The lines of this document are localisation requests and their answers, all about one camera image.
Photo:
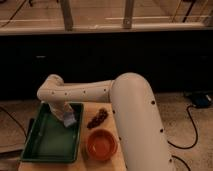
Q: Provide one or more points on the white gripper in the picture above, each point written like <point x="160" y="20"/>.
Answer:
<point x="58" y="109"/>

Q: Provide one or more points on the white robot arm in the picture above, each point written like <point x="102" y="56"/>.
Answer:
<point x="138" y="121"/>

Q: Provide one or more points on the green plastic tray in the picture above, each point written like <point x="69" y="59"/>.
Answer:
<point x="49" y="141"/>

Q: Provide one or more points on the dark grape bunch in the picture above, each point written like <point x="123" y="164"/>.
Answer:
<point x="98" y="119"/>

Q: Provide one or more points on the orange bowl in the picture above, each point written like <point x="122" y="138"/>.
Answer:
<point x="101" y="145"/>

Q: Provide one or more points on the dark power adapter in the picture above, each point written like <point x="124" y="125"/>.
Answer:
<point x="201" y="100"/>

